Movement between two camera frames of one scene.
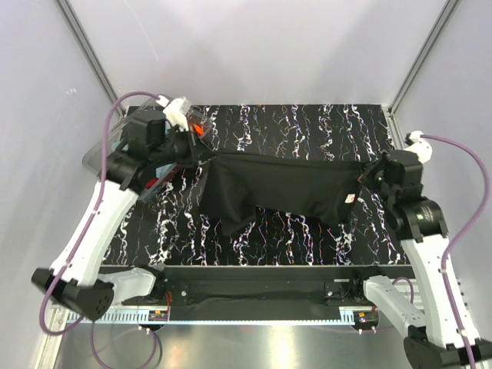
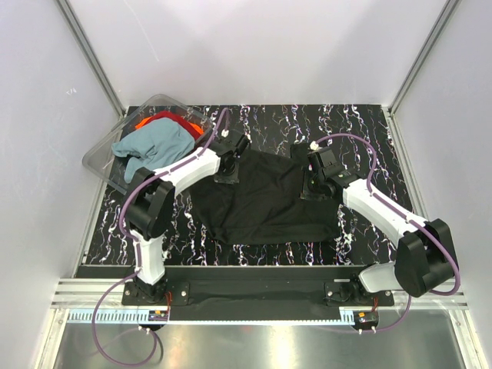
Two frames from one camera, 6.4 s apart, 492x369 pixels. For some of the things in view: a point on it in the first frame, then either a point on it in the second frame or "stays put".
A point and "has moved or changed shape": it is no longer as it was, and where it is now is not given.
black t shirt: [237, 185] has moved or changed shape
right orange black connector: [369, 318] stays put
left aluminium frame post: [89, 55] stays put
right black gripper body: [374, 179] -> [311, 189]
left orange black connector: [157, 315] stays put
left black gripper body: [177, 148] -> [228, 177]
